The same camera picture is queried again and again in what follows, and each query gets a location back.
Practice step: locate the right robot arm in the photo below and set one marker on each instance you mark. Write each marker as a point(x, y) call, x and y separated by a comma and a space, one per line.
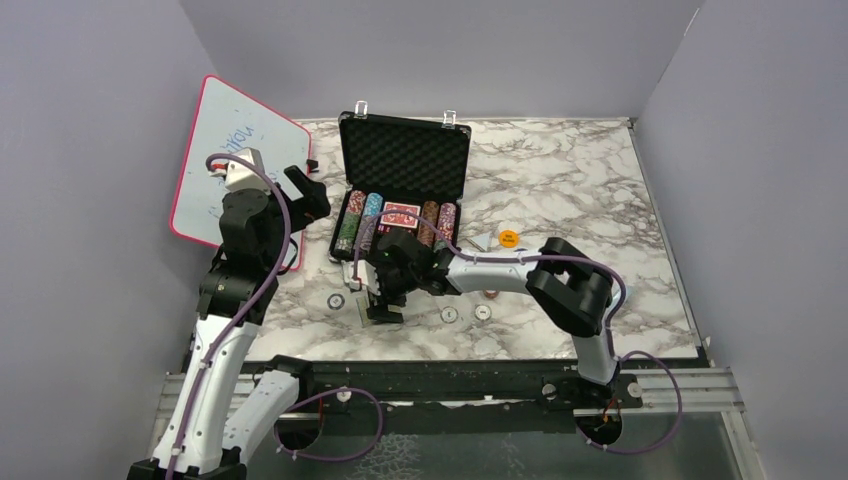
point(580, 296)

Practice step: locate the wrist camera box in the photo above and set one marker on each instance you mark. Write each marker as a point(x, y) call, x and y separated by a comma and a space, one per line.
point(236, 176)
point(361, 276)

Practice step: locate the red playing card deck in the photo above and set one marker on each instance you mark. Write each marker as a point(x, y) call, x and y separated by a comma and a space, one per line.
point(400, 215)

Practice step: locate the clear plastic triangle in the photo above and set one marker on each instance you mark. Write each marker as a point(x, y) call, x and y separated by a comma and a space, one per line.
point(481, 242)

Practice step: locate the orange dealer button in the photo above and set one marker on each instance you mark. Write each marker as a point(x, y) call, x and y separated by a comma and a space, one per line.
point(508, 238)

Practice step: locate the blue white poker chip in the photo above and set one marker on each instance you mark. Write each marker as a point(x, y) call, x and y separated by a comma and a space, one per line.
point(336, 301)

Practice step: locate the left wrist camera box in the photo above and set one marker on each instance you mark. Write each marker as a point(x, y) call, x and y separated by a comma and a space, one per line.
point(236, 176)

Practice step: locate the purple green chip stack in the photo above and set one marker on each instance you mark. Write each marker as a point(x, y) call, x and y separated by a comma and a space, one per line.
point(446, 225)

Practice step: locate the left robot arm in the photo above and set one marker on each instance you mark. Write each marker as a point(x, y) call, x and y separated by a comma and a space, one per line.
point(205, 439)

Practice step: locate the red green chip stack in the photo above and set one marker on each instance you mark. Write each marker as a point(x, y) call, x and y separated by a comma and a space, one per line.
point(349, 223)

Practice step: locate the orange black chip stack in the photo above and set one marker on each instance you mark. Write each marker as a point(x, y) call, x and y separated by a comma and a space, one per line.
point(429, 213)

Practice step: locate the white poker chip right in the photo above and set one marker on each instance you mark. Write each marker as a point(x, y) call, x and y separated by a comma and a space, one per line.
point(482, 312)

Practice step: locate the blue orange chip stack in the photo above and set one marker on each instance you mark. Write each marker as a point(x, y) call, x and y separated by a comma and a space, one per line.
point(372, 207)

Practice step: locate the black poker case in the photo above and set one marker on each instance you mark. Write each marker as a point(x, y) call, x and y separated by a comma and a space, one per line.
point(405, 160)

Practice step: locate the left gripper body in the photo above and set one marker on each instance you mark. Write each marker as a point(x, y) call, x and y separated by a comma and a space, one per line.
point(302, 211)

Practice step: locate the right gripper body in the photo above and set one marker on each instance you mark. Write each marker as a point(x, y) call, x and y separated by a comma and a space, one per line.
point(396, 284)

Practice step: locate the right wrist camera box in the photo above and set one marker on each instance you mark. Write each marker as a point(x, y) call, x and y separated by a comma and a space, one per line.
point(361, 276)

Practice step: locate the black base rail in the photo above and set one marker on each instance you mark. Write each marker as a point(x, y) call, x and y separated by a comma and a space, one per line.
point(455, 397)

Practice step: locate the blue playing card deck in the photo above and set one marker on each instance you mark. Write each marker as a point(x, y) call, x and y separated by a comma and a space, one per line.
point(362, 305)

